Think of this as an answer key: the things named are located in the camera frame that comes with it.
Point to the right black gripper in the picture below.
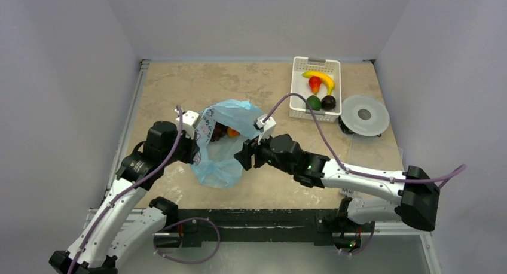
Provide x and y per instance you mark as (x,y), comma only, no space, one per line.
(255,154)

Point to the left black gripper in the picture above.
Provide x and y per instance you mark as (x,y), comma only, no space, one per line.
(193,148)

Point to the blue printed plastic bag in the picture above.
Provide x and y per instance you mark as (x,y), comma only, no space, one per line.
(214,164)

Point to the green fake avocado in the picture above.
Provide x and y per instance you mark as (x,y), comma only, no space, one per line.
(314,103)

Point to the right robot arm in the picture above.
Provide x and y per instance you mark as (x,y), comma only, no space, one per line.
(406,196)

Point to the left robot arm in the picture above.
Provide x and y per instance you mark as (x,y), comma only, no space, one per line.
(133,168)

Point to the orange fake fruit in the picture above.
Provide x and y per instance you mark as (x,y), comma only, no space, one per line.
(231,133)

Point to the dark red fake grapes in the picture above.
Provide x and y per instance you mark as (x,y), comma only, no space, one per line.
(219,132)

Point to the dark purple fake plum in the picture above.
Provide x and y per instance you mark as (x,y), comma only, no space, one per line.
(328,103)

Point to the red fake pear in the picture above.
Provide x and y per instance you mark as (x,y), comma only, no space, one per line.
(315,84)

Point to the yellow fake banana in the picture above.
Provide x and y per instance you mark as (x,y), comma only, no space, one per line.
(327,81)

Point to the clear plastic bag of parts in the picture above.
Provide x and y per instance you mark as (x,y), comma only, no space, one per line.
(373,152)

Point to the white plastic basket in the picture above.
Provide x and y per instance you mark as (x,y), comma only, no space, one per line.
(299,84)

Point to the barcode label card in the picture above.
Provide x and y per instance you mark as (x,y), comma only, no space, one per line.
(347,192)

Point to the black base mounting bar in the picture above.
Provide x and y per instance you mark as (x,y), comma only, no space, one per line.
(321,227)

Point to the round white scale disc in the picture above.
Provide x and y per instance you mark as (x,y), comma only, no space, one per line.
(363,115)

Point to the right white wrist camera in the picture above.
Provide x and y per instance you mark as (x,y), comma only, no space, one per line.
(265,124)

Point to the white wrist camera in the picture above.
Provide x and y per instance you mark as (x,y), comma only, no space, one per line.
(187,122)
(265,124)

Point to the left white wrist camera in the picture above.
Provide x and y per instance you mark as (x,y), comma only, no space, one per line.
(187,122)

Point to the aluminium frame rail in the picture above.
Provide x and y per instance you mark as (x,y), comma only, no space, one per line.
(130,105)

